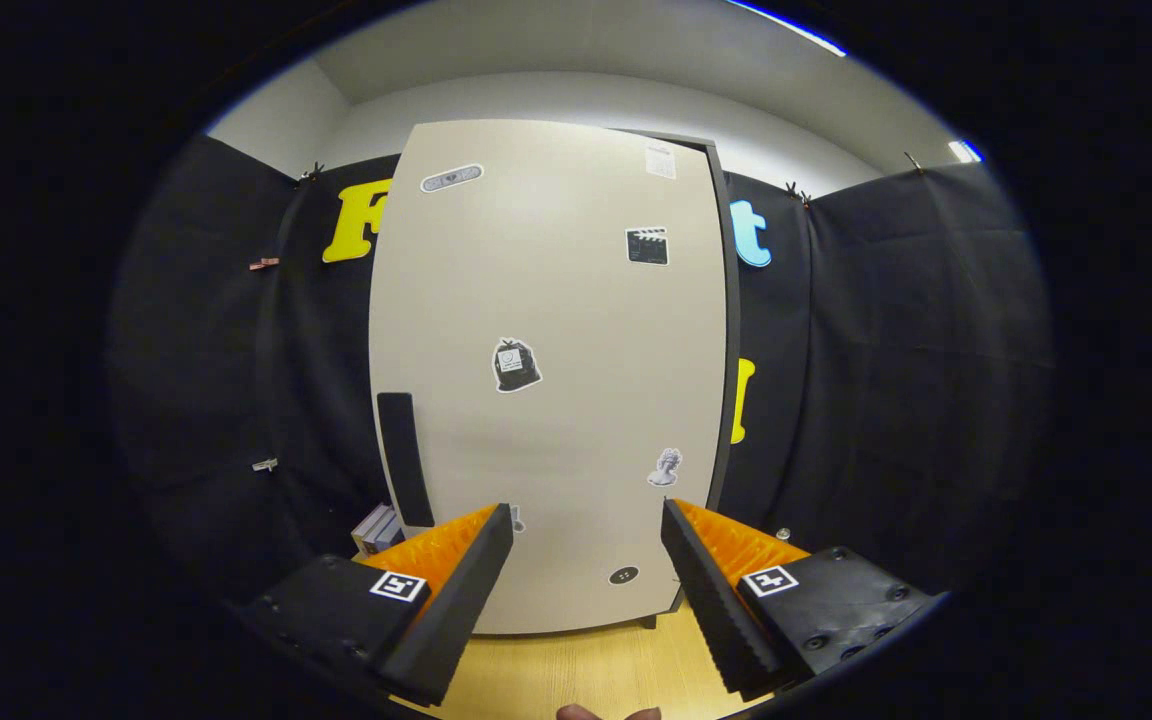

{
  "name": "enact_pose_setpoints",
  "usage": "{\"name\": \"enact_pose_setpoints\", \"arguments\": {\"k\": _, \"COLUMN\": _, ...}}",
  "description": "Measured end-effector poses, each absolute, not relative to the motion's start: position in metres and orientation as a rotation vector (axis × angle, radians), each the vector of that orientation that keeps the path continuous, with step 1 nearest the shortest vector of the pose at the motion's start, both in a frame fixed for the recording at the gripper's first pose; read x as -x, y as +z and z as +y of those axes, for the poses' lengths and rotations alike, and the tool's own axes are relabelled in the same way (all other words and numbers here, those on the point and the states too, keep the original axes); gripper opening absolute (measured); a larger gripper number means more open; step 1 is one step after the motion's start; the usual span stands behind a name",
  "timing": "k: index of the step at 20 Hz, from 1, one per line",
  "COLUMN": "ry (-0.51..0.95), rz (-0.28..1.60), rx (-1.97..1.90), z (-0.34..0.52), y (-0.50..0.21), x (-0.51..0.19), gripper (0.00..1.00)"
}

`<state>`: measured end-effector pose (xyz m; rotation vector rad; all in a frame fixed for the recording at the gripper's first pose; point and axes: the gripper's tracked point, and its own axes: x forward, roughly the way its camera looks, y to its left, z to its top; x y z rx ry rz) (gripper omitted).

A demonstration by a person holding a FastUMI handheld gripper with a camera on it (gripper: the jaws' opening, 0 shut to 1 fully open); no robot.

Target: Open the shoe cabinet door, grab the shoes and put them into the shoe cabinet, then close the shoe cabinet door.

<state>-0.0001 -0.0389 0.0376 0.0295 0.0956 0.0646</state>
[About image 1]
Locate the black door handle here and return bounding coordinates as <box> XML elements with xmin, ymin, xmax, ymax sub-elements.
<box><xmin>376</xmin><ymin>392</ymin><xmax>436</xmax><ymax>529</ymax></box>

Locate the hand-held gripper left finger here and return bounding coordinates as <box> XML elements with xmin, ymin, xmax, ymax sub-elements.
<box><xmin>236</xmin><ymin>503</ymin><xmax>515</xmax><ymax>707</ymax></box>

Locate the dark grey shoe cabinet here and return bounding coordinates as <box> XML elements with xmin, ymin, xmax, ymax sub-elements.
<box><xmin>368</xmin><ymin>118</ymin><xmax>743</xmax><ymax>636</ymax></box>

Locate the beige shoe cabinet door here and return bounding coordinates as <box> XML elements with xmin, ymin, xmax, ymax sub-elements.
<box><xmin>368</xmin><ymin>120</ymin><xmax>729</xmax><ymax>635</ymax></box>

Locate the white book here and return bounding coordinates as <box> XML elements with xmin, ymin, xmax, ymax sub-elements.
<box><xmin>351</xmin><ymin>505</ymin><xmax>385</xmax><ymax>557</ymax></box>

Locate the long ceiling light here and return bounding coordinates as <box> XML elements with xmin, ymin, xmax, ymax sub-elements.
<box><xmin>726</xmin><ymin>0</ymin><xmax>848</xmax><ymax>58</ymax></box>

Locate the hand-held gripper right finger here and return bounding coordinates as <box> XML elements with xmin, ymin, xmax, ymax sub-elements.
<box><xmin>660</xmin><ymin>498</ymin><xmax>942</xmax><ymax>701</ymax></box>

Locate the grey book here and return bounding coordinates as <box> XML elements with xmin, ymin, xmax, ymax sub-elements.
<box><xmin>360</xmin><ymin>506</ymin><xmax>395</xmax><ymax>557</ymax></box>

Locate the black backdrop cloth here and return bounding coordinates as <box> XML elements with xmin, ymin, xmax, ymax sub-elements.
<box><xmin>106</xmin><ymin>130</ymin><xmax>1055</xmax><ymax>601</ymax></box>

